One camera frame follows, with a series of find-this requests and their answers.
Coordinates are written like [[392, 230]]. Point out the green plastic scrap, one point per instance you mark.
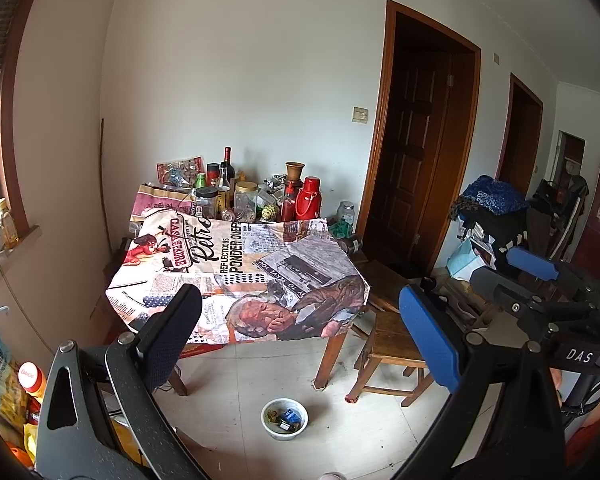
[[341, 230]]

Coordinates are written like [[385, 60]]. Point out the white bowl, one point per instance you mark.
[[300, 427]]

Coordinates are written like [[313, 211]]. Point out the red printed woven sack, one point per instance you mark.
[[155, 205]]

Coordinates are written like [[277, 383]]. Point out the orange bottle with red cap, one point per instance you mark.
[[32, 382]]

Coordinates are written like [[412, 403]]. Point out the brown vase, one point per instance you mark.
[[295, 175]]

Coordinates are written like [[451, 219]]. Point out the clear bottle with black cap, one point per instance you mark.
[[223, 190]]

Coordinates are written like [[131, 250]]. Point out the clear red snack bag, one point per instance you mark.
[[180, 170]]

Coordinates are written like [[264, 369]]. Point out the flat cardboard sheet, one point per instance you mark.
[[192, 447]]

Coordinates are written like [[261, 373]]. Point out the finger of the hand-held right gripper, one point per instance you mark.
[[530, 262], [500, 290]]

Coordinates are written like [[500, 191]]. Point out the shiny silver packaging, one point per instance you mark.
[[277, 182]]

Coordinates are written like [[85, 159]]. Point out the dark jar lying down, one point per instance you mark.
[[351, 245]]

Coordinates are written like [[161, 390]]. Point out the brown window frame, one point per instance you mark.
[[12, 160]]

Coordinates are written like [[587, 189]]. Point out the wooden stool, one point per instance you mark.
[[387, 345]]

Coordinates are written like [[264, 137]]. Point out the small blue box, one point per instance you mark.
[[293, 416]]

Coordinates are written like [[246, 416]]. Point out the black handbag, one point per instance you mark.
[[545, 215]]

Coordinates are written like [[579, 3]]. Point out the yellow-lid clear jar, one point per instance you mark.
[[245, 202]]

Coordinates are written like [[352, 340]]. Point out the dark red board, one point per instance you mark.
[[597, 220]]

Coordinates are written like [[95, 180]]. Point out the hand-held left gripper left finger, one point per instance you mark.
[[172, 335]]

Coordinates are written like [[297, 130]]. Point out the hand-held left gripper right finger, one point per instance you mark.
[[427, 340]]

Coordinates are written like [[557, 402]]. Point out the beige light switch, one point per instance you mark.
[[360, 114]]

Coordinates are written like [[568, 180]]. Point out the small dark box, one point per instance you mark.
[[285, 426]]

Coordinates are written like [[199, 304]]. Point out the yellow wrapper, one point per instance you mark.
[[270, 414]]

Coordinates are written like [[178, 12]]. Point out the yellow patterned ball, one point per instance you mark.
[[268, 213]]

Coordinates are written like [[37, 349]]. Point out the yellow plastic bag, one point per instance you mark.
[[12, 400]]

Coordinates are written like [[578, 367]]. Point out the lidded glass jar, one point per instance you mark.
[[345, 213]]

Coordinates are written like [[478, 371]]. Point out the dark wine bottle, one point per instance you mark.
[[227, 162]]

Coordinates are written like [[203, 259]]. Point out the light blue bag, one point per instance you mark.
[[465, 260]]

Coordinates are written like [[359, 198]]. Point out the wooden chair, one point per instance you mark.
[[380, 280]]

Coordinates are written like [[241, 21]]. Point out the blue knit cloth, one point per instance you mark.
[[490, 195]]

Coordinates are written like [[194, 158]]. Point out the table with printed cloth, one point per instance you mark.
[[215, 270]]

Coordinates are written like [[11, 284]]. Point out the yellow oil bottle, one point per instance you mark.
[[7, 222]]

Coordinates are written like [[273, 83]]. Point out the red thermos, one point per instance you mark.
[[307, 200]]

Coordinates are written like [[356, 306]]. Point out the small red bottle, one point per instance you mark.
[[288, 205]]

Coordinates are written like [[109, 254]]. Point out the dark-lid glass jar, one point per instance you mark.
[[207, 204]]

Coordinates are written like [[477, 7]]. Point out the brown wooden door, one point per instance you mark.
[[520, 140]]

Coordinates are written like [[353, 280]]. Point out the small green bottle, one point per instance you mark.
[[201, 181]]

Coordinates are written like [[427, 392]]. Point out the dark wooden door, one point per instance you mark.
[[415, 150]]

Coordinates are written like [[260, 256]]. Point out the black bag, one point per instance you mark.
[[495, 235]]

